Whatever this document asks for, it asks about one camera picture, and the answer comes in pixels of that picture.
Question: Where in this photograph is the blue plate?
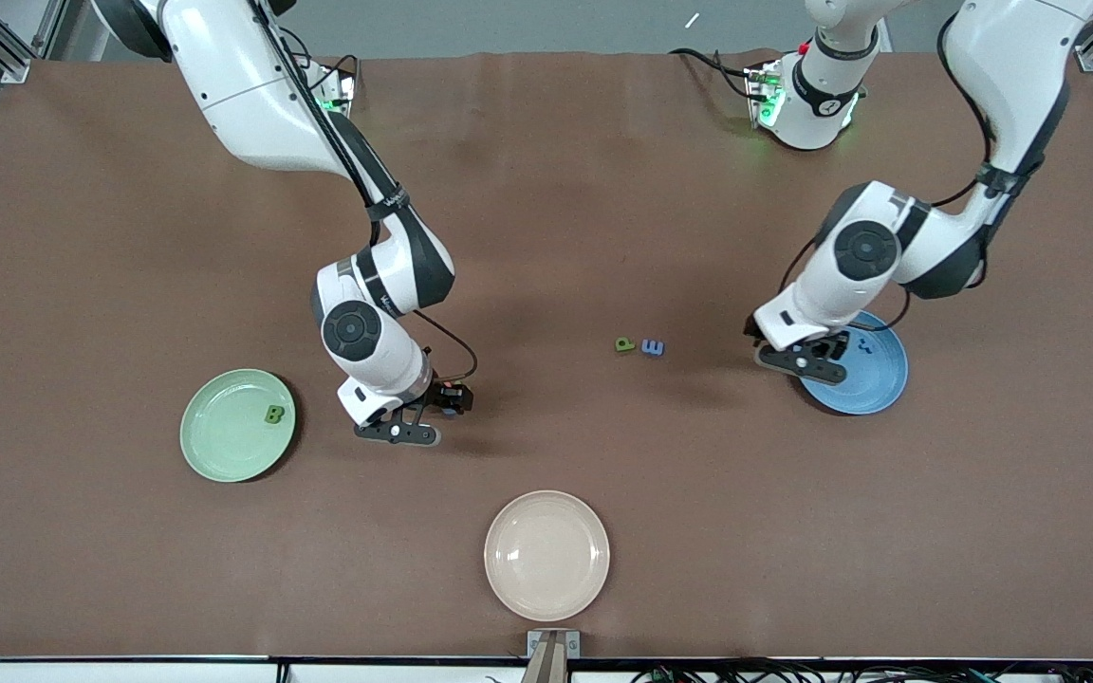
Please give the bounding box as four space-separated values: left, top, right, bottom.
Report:
791 309 910 416

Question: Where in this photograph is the light green plate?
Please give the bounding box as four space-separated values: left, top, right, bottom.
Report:
179 368 297 484

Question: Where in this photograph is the beige plate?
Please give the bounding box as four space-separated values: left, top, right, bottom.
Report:
483 489 611 623

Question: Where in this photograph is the brown table mat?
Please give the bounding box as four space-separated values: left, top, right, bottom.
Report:
0 49 1093 660

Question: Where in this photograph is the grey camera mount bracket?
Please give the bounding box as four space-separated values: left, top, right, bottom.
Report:
527 629 582 683

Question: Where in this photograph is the black left arm base cable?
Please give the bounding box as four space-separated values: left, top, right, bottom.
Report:
668 46 758 103

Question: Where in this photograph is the black arm base cable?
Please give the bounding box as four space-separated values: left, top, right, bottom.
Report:
305 52 362 107
668 46 758 103

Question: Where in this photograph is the black right arm base cable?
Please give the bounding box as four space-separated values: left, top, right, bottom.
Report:
305 52 362 107

